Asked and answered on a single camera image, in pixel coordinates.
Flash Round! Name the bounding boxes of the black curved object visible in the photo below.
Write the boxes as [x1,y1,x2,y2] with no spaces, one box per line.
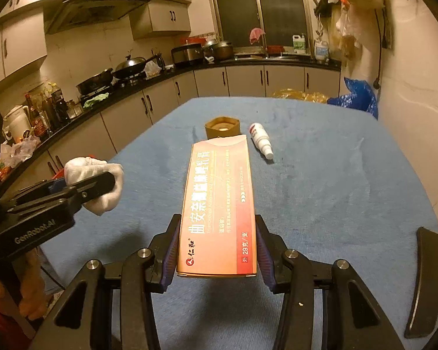
[404,227,438,339]

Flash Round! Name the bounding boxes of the yellow plastic bag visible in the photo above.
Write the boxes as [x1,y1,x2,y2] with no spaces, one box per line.
[272,89,328,104]

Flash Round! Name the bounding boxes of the white electric kettle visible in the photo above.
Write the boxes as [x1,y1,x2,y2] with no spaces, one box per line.
[3,105,32,143]

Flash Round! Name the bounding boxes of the black frying pan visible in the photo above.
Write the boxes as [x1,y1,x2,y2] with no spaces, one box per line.
[76,68,114,96]

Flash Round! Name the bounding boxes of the blue table cloth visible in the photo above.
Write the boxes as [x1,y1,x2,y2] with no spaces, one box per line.
[42,97,438,333]

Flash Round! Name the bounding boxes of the range hood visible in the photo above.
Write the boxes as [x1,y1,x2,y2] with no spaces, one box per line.
[46,0,149,34]

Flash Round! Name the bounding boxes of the clear plastic bags on counter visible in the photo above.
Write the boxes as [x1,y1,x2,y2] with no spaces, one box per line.
[0,136,41,168]

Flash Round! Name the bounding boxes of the white spray bottle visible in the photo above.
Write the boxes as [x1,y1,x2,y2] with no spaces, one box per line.
[249,122,274,160]

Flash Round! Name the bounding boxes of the hanging plastic bags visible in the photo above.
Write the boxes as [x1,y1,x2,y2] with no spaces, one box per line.
[313,0,385,62]

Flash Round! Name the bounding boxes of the white tissue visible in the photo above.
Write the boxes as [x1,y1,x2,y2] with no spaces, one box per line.
[64,157,124,216]

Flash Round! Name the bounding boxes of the blue plastic bag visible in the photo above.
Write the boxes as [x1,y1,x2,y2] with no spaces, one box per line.
[327,78,379,119]

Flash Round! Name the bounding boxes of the green cloth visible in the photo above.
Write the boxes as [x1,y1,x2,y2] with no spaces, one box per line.
[83,92,110,109]

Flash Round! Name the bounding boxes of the red label sauce bottle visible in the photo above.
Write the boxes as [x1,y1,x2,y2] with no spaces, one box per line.
[25,93,48,141]

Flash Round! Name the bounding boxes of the wok with lid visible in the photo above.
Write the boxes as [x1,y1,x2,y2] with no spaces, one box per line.
[113,53,162,80]

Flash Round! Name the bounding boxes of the rice cooker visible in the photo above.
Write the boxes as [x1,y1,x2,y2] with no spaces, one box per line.
[171,43,204,68]

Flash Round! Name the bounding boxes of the operator hand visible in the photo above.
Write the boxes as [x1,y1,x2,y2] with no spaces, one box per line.
[0,249,47,321]

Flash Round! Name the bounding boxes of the pink cloth on faucet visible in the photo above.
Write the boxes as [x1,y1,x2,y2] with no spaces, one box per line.
[249,28,265,45]

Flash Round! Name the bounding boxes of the dark soy sauce bottle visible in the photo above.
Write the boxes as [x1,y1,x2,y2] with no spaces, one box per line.
[50,87,70,126]

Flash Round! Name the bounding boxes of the white detergent jug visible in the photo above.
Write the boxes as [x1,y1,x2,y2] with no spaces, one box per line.
[292,34,307,55]

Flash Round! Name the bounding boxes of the red white medicine box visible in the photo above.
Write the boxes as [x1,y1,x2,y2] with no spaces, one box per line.
[177,134,257,277]

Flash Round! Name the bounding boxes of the steel cooking pot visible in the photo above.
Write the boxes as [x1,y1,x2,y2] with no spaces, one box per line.
[203,41,234,62]

